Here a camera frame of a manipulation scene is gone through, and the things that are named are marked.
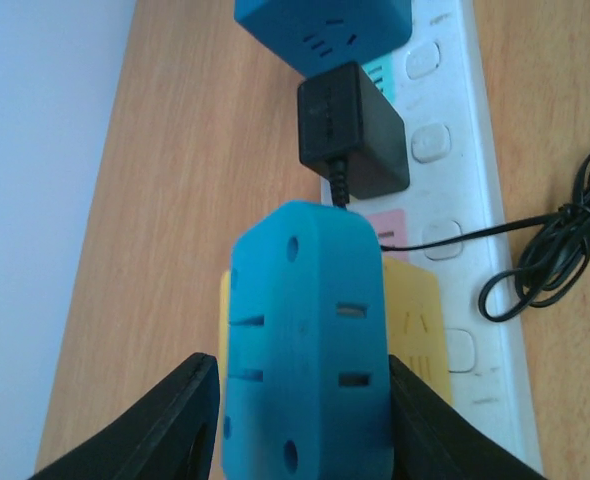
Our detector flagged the yellow cube adapter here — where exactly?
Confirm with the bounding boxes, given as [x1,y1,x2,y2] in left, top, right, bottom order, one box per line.
[217,257,454,406]

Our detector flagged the light blue travel adapter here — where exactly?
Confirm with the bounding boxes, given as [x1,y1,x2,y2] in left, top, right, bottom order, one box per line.
[222,201,394,479]

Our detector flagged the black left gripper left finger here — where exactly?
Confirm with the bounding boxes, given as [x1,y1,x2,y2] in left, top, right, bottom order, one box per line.
[33,353,220,479]

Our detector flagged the dark blue cube adapter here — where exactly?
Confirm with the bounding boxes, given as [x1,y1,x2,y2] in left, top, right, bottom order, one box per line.
[234,0,413,78]

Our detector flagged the white power strip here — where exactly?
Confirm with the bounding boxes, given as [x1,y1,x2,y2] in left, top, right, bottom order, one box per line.
[350,1,542,470]

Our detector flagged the black power adapter with cable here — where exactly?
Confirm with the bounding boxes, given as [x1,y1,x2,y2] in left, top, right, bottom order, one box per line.
[297,61,590,323]

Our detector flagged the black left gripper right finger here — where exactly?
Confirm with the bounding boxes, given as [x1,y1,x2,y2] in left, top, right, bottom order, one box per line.
[389,355,543,479]

